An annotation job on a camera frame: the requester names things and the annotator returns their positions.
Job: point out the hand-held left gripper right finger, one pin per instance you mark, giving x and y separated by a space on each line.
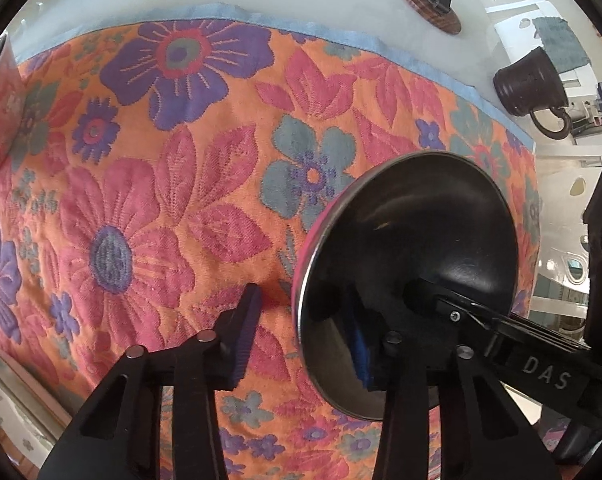
360 355

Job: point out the white floral square plate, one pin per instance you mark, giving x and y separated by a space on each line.
11 410

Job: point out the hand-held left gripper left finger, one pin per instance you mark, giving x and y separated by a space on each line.
246 332

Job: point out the dark brown mug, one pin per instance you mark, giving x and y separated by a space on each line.
526 80

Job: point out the white chair with oval holes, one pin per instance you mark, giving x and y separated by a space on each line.
511 20
561 220

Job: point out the round wooden coaster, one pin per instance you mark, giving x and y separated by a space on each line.
447 22

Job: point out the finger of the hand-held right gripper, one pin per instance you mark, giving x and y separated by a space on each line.
461 312

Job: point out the orange floral table mat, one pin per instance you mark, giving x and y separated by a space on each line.
156 185

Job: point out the grey-blue cloth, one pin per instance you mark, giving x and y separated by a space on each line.
561 40

